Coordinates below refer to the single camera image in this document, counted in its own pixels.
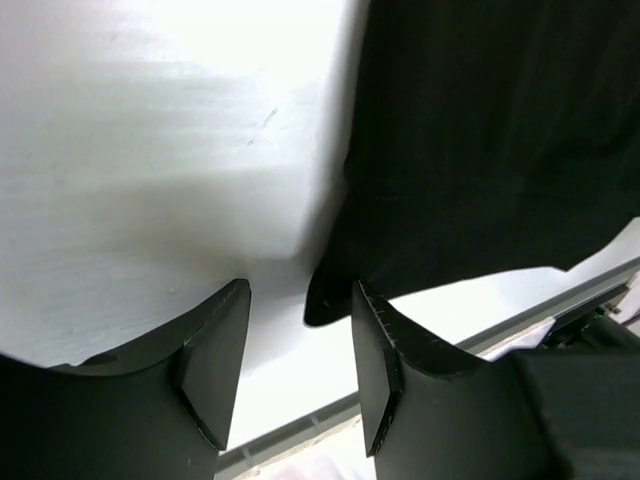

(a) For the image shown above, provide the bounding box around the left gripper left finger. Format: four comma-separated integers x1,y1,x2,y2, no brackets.
1,279,251,479

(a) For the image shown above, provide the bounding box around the black skirt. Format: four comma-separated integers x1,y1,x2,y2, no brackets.
304,1,639,327

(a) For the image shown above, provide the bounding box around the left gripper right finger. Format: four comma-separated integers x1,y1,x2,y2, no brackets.
352,281,575,479

